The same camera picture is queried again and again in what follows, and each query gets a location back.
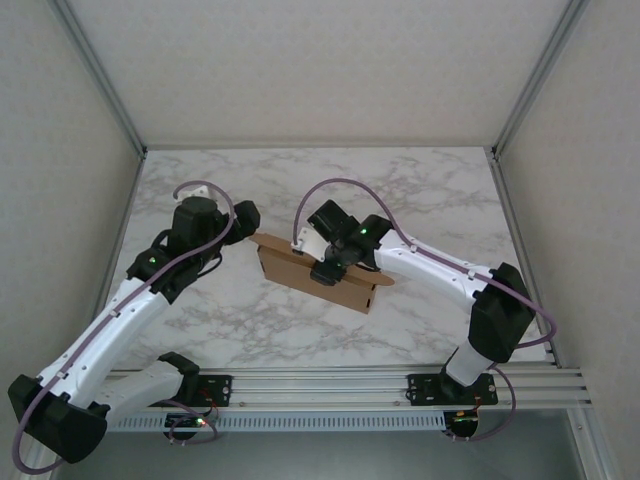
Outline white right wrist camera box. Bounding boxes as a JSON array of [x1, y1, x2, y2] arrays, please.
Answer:
[[289, 227, 329, 259]]

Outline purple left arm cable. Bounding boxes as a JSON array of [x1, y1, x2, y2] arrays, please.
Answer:
[[12, 179, 236, 474]]

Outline aluminium frame post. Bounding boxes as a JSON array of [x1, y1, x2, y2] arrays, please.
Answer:
[[489, 0, 591, 160], [569, 407, 624, 480], [49, 0, 147, 160]]

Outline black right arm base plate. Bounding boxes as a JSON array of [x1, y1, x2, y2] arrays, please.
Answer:
[[407, 372, 500, 406]]

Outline aluminium lower frame post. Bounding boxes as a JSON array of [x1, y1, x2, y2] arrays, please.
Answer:
[[569, 407, 624, 480]]

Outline aluminium table side rail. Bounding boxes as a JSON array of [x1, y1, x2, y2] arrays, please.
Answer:
[[485, 148, 560, 366], [102, 148, 147, 306]]

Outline aluminium table edge rail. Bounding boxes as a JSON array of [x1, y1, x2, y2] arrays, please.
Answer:
[[142, 144, 496, 152]]

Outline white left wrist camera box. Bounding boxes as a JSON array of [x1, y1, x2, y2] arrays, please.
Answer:
[[172, 183, 210, 201]]

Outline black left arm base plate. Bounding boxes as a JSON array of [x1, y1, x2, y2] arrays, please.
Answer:
[[197, 374, 234, 407]]

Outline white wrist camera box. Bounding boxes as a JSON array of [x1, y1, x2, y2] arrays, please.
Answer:
[[289, 227, 329, 259], [172, 183, 210, 201]]

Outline brown cardboard box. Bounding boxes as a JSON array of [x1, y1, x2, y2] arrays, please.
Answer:
[[248, 230, 396, 316]]

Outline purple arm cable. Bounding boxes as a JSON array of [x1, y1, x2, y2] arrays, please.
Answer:
[[12, 179, 236, 474], [291, 178, 560, 444]]

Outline grey slotted cable duct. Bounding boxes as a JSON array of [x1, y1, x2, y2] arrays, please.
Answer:
[[107, 412, 448, 432]]

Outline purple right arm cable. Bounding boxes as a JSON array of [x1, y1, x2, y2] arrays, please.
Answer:
[[291, 178, 560, 444]]

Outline wide aluminium mounting rail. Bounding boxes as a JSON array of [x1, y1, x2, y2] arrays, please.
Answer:
[[99, 368, 594, 412]]

